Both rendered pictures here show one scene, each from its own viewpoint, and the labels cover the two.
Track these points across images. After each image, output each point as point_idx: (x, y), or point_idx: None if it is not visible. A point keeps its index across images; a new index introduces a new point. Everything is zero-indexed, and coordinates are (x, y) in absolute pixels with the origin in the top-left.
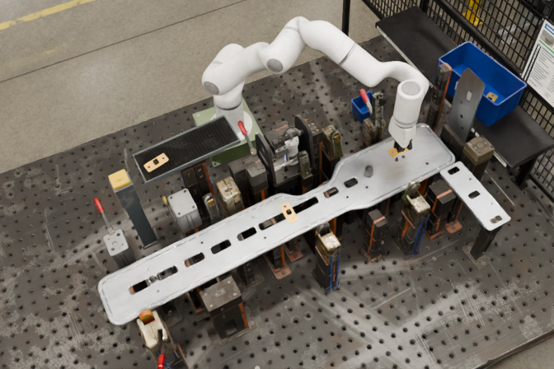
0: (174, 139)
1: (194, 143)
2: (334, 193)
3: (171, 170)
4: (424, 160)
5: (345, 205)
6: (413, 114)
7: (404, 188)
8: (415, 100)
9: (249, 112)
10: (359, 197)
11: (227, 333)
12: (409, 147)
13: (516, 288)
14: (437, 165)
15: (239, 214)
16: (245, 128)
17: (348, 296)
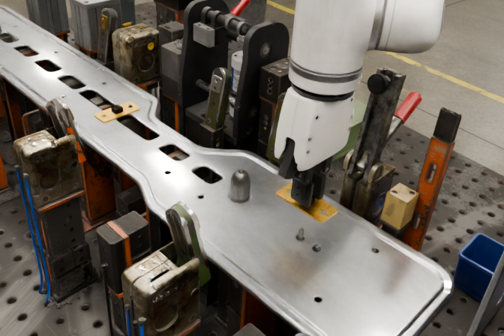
0: None
1: None
2: None
3: None
4: (325, 291)
5: (145, 172)
6: (303, 31)
7: (219, 261)
8: None
9: (356, 121)
10: (171, 189)
11: None
12: (280, 166)
13: None
14: (320, 324)
15: (107, 71)
16: (238, 9)
17: (29, 323)
